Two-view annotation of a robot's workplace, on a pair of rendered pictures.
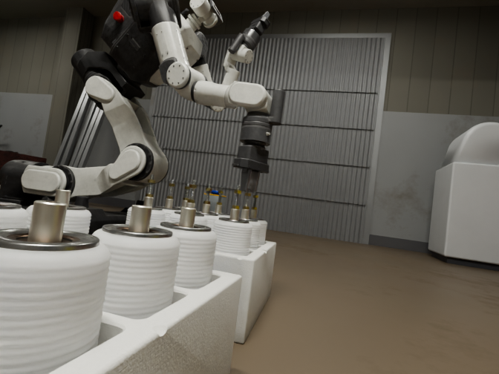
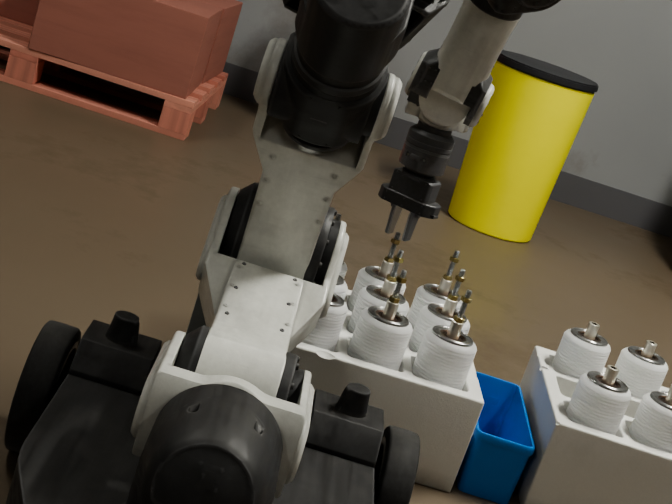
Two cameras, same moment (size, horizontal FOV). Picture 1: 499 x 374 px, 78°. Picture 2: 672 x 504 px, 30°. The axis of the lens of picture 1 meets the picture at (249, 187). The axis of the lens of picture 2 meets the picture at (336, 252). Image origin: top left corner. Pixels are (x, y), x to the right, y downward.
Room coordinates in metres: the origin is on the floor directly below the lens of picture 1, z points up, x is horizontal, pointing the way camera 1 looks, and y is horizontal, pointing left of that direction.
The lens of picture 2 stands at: (1.66, 2.17, 0.92)
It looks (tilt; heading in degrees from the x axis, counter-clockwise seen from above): 16 degrees down; 253
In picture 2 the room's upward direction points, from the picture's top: 19 degrees clockwise
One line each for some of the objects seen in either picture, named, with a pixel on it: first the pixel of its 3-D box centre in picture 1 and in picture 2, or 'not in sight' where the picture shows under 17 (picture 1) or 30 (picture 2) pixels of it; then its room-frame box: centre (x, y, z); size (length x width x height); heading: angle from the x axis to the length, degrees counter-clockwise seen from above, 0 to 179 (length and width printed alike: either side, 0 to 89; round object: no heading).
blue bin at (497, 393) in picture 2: not in sight; (489, 435); (0.65, 0.21, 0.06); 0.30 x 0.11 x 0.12; 75
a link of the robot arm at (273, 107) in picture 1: (263, 110); (433, 116); (0.88, -0.01, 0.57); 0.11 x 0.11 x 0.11; 70
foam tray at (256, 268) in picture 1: (197, 269); (358, 373); (0.90, 0.12, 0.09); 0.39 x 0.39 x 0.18; 78
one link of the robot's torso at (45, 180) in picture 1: (62, 182); (226, 407); (1.30, 0.78, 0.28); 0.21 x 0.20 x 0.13; 76
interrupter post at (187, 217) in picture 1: (187, 218); (591, 331); (0.47, 0.09, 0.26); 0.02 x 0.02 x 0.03
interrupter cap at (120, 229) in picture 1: (138, 231); (646, 355); (0.35, 0.12, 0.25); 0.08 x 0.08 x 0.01
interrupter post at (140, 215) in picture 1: (139, 220); (648, 349); (0.35, 0.12, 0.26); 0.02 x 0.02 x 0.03
